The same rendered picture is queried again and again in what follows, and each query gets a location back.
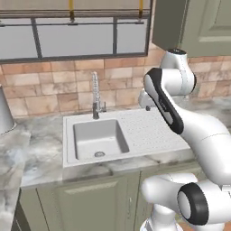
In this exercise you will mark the grey sink with drainer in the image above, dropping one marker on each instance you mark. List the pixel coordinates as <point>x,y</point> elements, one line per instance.
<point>99,138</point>

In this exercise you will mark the silver spring tap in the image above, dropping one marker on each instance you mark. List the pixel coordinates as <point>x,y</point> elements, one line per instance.
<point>95,96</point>

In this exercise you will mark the green wall cupboard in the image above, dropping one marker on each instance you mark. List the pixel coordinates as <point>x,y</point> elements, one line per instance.
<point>168,24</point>

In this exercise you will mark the green wall cupboard door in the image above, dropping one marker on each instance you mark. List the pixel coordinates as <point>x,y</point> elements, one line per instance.
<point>210,27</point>

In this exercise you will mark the dark framed window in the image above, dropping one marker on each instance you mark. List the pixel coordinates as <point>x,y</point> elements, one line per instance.
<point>75,39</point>

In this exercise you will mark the green wide base cupboard door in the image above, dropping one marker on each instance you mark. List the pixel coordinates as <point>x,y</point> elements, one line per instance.
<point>90,204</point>

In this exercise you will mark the grey tapered container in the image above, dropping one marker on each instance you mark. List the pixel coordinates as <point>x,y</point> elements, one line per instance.
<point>4,114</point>

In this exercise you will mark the beige window blind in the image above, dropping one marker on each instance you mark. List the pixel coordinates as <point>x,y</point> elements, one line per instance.
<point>36,7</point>

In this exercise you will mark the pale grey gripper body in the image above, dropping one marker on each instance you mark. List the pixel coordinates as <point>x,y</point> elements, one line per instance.
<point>145,99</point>

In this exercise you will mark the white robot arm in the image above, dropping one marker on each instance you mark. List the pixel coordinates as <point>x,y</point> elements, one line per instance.
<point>207,141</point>

